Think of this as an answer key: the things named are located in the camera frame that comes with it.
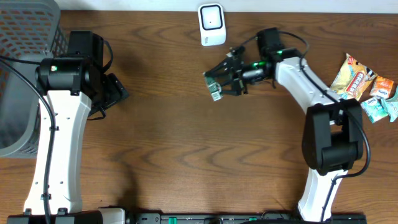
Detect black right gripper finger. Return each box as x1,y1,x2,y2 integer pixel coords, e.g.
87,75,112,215
203,57,233,78
219,79,244,96

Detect green Zam-Buk box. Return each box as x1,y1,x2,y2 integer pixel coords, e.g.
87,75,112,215
203,73,223,101

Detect yellow snack bag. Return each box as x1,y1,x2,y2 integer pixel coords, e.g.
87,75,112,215
330,54,378,101

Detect green tissue pack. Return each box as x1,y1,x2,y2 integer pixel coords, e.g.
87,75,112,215
361,97,388,123

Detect orange tissue pack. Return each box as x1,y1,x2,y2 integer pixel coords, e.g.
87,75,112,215
370,76,394,99

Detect teal wet wipes pack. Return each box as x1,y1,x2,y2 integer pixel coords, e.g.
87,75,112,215
381,89,398,123

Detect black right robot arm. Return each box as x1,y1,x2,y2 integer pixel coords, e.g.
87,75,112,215
203,47,369,223

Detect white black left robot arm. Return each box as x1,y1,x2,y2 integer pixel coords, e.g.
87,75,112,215
7,52,131,223

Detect white barcode scanner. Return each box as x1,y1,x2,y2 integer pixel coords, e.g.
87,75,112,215
197,3,226,47

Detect dark grey plastic basket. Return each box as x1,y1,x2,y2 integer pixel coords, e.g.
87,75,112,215
1,0,68,159

